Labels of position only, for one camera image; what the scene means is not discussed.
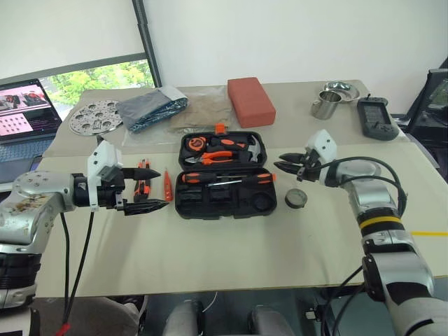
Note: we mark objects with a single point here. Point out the stainless steel bowl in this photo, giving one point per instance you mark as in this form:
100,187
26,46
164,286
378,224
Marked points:
344,91

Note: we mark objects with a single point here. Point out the dark window frame post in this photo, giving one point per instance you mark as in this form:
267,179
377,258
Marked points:
148,42

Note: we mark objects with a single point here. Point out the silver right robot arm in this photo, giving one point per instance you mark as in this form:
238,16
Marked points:
378,199

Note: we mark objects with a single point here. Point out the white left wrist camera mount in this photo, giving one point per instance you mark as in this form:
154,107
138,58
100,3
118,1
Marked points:
103,155

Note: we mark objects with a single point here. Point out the dark folded cloth bag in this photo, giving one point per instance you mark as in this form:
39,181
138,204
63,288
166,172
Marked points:
150,106

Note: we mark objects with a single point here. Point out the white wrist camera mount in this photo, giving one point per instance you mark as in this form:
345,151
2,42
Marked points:
103,155
322,143

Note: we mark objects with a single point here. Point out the black mesh office chair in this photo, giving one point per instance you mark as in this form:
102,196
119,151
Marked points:
432,101

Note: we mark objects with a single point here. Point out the stainless steel mug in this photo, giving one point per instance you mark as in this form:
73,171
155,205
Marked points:
325,105

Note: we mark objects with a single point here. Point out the perforated round metal disc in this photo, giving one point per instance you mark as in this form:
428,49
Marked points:
92,117

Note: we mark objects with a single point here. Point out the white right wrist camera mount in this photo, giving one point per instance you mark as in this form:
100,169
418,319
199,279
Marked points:
322,143

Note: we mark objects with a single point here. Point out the red brick block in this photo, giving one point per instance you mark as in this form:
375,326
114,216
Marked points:
250,101

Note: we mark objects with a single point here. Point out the round black tape roll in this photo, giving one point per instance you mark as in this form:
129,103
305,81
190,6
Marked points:
295,198

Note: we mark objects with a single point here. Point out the grey rounded robot leg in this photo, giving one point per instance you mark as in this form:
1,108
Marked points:
183,320
269,322

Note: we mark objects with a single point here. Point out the clear bag with brown sheet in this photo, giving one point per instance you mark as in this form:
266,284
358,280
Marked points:
203,113

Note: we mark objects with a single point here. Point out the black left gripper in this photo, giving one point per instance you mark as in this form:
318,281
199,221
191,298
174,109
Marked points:
108,196

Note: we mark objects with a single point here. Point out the open laptop computer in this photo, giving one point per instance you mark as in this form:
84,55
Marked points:
24,119

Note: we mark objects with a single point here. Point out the grey cloth bundle under table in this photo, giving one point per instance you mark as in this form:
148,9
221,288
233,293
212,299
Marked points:
101,316

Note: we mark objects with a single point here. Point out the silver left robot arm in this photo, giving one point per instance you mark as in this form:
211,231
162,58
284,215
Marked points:
33,206

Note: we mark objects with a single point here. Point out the orange black utility knife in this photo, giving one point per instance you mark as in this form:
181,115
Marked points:
141,189

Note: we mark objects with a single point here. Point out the dark handheld game console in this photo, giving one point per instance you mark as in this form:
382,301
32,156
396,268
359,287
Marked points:
378,119

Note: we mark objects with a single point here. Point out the yellow zip tie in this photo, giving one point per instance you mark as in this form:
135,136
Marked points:
381,222

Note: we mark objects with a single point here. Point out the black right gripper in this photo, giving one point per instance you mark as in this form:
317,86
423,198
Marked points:
309,168

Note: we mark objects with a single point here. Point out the orange voltage tester pen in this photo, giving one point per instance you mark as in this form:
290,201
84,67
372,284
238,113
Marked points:
168,189

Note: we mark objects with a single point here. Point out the black plastic tool case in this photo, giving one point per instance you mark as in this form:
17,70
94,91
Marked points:
227,204

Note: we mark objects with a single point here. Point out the orange black tape measure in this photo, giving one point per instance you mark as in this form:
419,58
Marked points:
196,144

